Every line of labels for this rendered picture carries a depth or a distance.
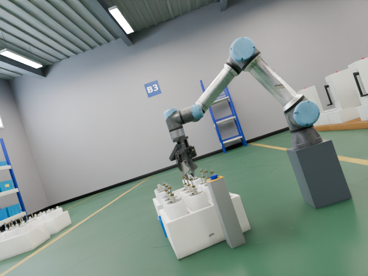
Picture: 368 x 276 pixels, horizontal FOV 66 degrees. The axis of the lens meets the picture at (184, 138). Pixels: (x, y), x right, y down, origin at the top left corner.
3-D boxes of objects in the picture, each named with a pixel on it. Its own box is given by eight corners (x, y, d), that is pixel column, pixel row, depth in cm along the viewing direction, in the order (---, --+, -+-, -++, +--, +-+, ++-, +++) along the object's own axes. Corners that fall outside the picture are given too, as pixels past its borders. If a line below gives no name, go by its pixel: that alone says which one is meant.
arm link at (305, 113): (317, 115, 142) (241, 39, 146) (328, 113, 127) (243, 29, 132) (299, 131, 143) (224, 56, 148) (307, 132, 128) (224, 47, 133)
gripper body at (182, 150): (187, 161, 139) (179, 137, 139) (177, 164, 145) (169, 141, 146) (197, 156, 144) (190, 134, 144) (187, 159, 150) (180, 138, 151)
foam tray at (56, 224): (72, 223, 377) (67, 210, 377) (57, 233, 338) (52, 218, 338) (44, 232, 378) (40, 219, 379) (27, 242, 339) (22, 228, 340)
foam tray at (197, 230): (225, 215, 180) (217, 188, 180) (251, 229, 141) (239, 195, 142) (168, 238, 172) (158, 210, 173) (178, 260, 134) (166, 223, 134)
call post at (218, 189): (240, 239, 134) (219, 176, 135) (246, 242, 127) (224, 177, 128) (226, 244, 133) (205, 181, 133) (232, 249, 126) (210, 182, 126)
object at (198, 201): (195, 231, 144) (183, 197, 144) (203, 224, 152) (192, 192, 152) (211, 229, 139) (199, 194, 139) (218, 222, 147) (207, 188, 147)
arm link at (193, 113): (200, 104, 151) (181, 110, 152) (198, 102, 140) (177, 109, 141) (205, 118, 150) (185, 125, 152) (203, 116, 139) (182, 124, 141)
